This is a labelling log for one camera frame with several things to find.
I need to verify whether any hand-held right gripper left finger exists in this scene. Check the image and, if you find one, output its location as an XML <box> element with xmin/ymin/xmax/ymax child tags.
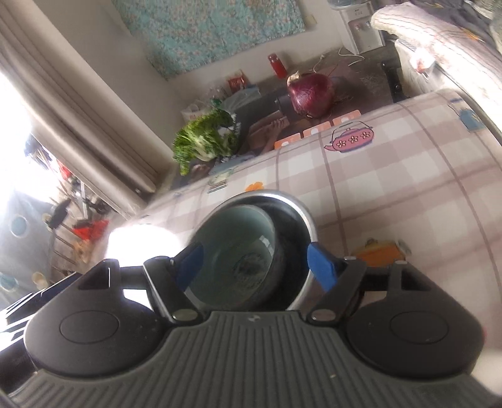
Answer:
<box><xmin>77</xmin><ymin>244</ymin><xmax>205</xmax><ymax>323</ymax></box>

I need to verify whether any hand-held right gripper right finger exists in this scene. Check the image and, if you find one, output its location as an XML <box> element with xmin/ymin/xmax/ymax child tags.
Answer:
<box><xmin>308</xmin><ymin>242</ymin><xmax>426</xmax><ymax>323</ymax></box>

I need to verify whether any steel bowl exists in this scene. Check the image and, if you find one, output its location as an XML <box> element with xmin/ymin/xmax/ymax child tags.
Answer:
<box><xmin>198</xmin><ymin>189</ymin><xmax>320</xmax><ymax>314</ymax></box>

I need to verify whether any teal ceramic bowl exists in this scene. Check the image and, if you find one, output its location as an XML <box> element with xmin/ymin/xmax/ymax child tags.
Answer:
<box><xmin>184</xmin><ymin>204</ymin><xmax>284</xmax><ymax>311</ymax></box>

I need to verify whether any red bag on floor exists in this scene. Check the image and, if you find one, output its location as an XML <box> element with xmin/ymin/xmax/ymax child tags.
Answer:
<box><xmin>74</xmin><ymin>219</ymin><xmax>109</xmax><ymax>241</ymax></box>

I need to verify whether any checkered plastic tablecloth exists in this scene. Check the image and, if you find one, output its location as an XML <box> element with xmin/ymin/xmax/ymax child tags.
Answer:
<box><xmin>106</xmin><ymin>88</ymin><xmax>502</xmax><ymax>354</ymax></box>

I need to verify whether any green napa cabbage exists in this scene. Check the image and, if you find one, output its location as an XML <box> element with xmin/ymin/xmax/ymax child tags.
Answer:
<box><xmin>173</xmin><ymin>110</ymin><xmax>242</xmax><ymax>175</ymax></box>

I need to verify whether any white plastic bag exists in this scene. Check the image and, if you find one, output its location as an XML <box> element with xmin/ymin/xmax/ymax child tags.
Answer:
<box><xmin>181</xmin><ymin>100</ymin><xmax>214</xmax><ymax>123</ymax></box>

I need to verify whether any red onion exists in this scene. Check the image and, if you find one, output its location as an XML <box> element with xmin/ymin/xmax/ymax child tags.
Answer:
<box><xmin>286</xmin><ymin>72</ymin><xmax>336</xmax><ymax>118</ymax></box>

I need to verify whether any teal plastic bag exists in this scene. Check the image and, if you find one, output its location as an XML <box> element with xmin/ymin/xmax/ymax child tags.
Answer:
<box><xmin>222</xmin><ymin>87</ymin><xmax>263</xmax><ymax>112</ymax></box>

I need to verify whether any beige curtain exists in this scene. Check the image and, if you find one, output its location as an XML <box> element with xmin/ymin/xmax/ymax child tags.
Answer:
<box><xmin>0</xmin><ymin>0</ymin><xmax>169</xmax><ymax>220</ymax></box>

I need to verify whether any red packet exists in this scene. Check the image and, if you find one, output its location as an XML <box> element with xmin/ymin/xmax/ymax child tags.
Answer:
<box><xmin>227</xmin><ymin>70</ymin><xmax>249</xmax><ymax>90</ymax></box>

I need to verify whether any red bottle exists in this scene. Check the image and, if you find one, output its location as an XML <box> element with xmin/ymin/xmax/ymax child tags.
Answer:
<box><xmin>268</xmin><ymin>53</ymin><xmax>288</xmax><ymax>78</ymax></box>

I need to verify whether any white mattress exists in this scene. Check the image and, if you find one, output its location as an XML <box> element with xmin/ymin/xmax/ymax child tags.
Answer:
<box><xmin>394</xmin><ymin>37</ymin><xmax>438</xmax><ymax>99</ymax></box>

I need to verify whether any white fabric tag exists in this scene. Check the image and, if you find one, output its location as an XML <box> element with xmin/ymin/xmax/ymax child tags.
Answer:
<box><xmin>415</xmin><ymin>55</ymin><xmax>437</xmax><ymax>74</ymax></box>

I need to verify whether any white water dispenser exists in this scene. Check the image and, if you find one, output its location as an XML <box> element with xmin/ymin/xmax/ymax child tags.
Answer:
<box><xmin>338</xmin><ymin>0</ymin><xmax>386</xmax><ymax>55</ymax></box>

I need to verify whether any white lace blanket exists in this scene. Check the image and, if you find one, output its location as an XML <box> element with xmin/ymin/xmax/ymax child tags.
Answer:
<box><xmin>371</xmin><ymin>4</ymin><xmax>502</xmax><ymax>130</ymax></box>

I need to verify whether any grey floral quilt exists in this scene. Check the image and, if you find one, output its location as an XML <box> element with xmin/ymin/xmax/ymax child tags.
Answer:
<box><xmin>443</xmin><ymin>0</ymin><xmax>502</xmax><ymax>44</ymax></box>

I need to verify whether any white cable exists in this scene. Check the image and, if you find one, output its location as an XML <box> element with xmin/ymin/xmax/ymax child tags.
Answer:
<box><xmin>319</xmin><ymin>46</ymin><xmax>365</xmax><ymax>68</ymax></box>

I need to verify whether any teal floral wall cloth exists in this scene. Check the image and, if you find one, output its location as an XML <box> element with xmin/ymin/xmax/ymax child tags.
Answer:
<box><xmin>112</xmin><ymin>0</ymin><xmax>307</xmax><ymax>81</ymax></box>

